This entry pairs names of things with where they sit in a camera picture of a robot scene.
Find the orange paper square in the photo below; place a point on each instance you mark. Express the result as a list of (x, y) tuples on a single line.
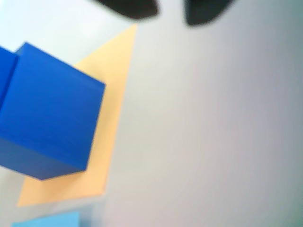
[(106, 142)]

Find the large blue cube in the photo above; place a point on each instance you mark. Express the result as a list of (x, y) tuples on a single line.
[(52, 106)]

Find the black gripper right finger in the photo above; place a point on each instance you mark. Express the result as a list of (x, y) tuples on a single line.
[(201, 11)]

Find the light blue paper square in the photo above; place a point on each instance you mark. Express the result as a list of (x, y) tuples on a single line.
[(47, 221)]

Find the medium blue cube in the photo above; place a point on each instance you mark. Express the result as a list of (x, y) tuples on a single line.
[(6, 71)]

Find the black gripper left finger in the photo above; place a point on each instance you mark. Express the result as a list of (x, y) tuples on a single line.
[(132, 8)]

